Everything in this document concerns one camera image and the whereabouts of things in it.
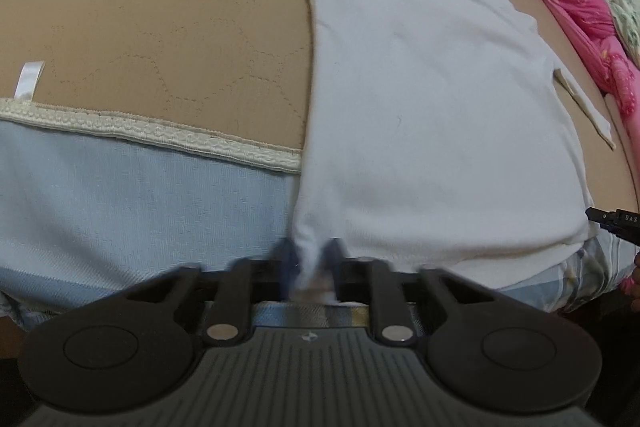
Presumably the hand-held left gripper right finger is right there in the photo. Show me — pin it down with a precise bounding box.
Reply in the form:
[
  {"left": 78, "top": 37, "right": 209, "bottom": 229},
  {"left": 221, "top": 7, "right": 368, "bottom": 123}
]
[{"left": 322, "top": 237, "right": 496, "bottom": 343}]

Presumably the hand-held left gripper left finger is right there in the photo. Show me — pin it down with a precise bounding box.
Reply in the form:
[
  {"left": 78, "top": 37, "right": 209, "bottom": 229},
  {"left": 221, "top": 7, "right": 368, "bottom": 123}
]
[{"left": 125, "top": 237, "right": 302, "bottom": 343}]

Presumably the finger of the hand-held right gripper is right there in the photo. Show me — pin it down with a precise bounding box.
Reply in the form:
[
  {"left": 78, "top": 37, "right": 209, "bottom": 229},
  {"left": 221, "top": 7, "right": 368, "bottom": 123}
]
[{"left": 585, "top": 206, "right": 640, "bottom": 254}]

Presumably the white t-shirt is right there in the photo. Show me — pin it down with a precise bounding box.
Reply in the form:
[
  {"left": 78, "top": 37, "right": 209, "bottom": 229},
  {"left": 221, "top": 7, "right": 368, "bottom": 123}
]
[{"left": 0, "top": 0, "right": 617, "bottom": 305}]

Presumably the blue plaid bed sheet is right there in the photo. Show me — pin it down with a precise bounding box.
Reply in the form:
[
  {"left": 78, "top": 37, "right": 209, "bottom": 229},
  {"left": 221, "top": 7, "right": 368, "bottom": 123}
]
[{"left": 500, "top": 234, "right": 637, "bottom": 315}]

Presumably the pale green floral blanket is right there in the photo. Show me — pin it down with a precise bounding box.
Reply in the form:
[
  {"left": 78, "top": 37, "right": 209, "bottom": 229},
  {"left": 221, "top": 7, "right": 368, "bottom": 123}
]
[{"left": 595, "top": 0, "right": 640, "bottom": 72}]

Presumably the tan quilted mattress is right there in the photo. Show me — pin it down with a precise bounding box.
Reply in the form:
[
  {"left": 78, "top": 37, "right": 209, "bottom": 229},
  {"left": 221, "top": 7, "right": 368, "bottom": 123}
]
[{"left": 0, "top": 0, "right": 640, "bottom": 333}]

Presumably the white satin label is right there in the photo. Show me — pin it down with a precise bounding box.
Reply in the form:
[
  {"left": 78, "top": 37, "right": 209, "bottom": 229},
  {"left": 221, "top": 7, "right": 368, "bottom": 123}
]
[{"left": 14, "top": 61, "right": 45, "bottom": 102}]

